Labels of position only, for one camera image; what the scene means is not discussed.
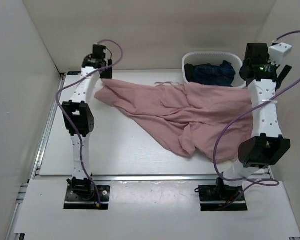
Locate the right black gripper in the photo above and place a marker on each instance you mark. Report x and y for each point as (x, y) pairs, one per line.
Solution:
(282, 76)

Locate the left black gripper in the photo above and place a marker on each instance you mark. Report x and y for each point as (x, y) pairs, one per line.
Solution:
(106, 74)

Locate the pink trousers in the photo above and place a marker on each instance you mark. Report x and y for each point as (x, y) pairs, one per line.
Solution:
(184, 118)

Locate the white plastic basket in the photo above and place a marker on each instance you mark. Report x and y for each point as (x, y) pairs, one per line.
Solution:
(215, 58)

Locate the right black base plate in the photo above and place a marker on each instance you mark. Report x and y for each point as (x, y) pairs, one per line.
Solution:
(221, 199)

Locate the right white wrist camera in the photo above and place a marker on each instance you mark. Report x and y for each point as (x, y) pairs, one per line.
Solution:
(278, 52)

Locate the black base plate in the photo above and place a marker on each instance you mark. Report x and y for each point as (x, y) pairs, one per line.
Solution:
(82, 198)
(221, 199)

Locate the black trousers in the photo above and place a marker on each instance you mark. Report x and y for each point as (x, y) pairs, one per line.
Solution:
(189, 71)

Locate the blue corner label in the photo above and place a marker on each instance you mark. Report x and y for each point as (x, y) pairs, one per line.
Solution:
(73, 73)

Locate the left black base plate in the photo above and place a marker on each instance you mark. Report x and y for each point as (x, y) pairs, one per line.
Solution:
(82, 198)

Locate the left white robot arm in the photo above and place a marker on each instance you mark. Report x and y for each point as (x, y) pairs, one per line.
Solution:
(79, 120)

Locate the blue trousers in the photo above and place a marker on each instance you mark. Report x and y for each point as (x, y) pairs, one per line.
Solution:
(221, 75)

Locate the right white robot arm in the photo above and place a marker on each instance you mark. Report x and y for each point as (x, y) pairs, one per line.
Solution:
(266, 145)

